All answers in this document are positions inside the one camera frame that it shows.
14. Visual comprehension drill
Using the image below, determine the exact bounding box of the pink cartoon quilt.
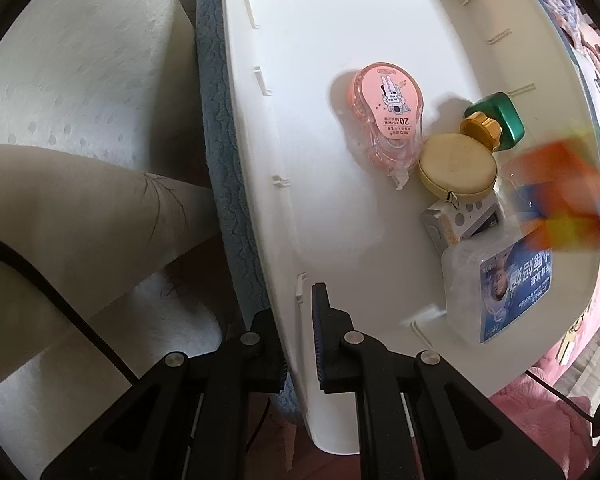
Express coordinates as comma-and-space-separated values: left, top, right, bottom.
490, 0, 600, 480

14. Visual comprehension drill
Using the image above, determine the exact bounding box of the white dotted sheet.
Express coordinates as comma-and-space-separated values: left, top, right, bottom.
0, 0, 226, 480

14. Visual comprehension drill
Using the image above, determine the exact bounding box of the black cable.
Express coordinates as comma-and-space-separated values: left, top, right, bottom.
0, 232, 141, 386

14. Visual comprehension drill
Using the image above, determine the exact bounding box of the colourful magic cube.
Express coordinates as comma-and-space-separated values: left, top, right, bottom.
507, 127, 600, 251

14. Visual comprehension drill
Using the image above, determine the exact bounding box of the gold round tape measure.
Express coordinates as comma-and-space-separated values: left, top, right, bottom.
418, 132, 498, 208

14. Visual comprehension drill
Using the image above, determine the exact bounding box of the green bottle with gold cap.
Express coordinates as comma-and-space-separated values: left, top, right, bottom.
461, 91, 525, 153

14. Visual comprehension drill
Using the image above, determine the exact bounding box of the small grey white box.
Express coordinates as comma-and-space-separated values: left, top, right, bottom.
420, 197, 506, 251

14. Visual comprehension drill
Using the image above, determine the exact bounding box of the pink correction tape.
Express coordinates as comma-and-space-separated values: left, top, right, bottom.
346, 62, 426, 191

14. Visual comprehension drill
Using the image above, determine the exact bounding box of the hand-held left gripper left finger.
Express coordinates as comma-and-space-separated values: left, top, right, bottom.
40, 310, 286, 480

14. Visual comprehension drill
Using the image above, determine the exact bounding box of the person's bare leg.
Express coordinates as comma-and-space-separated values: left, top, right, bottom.
0, 142, 221, 396

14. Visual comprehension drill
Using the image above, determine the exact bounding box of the clear plastic box with card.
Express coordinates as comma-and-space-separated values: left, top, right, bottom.
441, 237, 556, 345

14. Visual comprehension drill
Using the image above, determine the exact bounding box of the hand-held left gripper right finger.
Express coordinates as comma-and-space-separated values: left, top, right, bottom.
311, 282, 551, 480

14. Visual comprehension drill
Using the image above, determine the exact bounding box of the white plastic storage bin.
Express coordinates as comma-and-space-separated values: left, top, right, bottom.
219, 0, 600, 456

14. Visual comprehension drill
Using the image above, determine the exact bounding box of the blue plush towel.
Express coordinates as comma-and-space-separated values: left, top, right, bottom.
195, 0, 303, 418

